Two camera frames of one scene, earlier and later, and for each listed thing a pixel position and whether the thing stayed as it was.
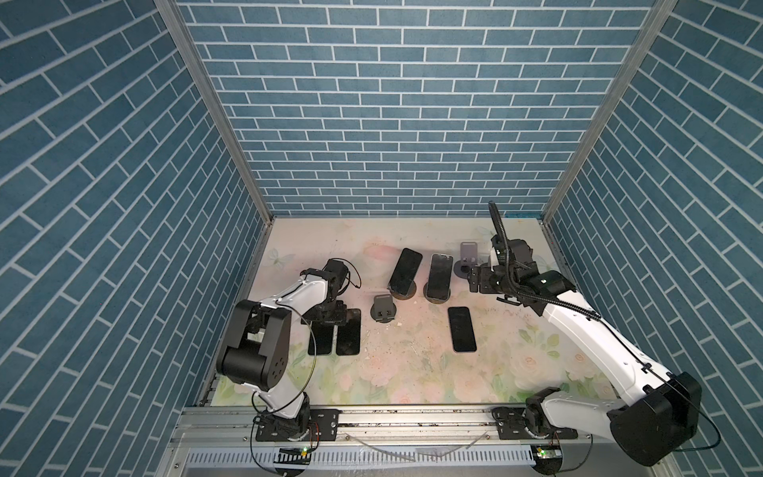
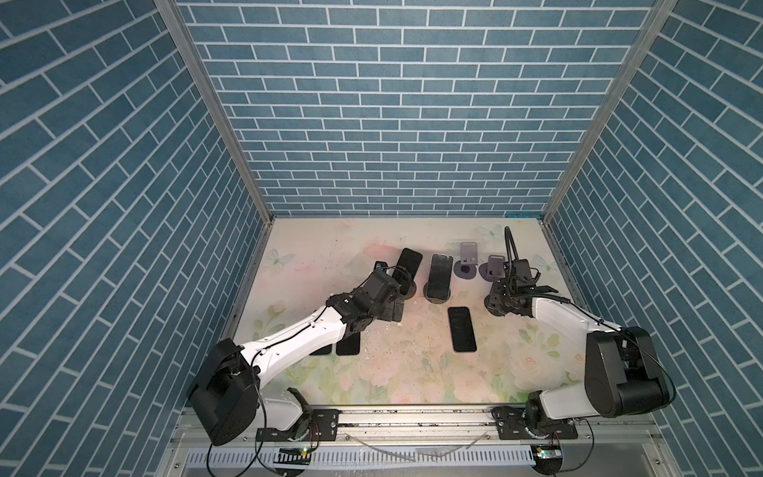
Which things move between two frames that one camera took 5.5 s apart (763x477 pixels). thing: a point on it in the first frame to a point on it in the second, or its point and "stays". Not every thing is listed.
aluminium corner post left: [184, 35] stays
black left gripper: [340, 315] to [390, 313]
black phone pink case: [462, 332] stays
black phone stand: [349, 335] stays
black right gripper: [482, 284] to [495, 292]
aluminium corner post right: [630, 68] stays
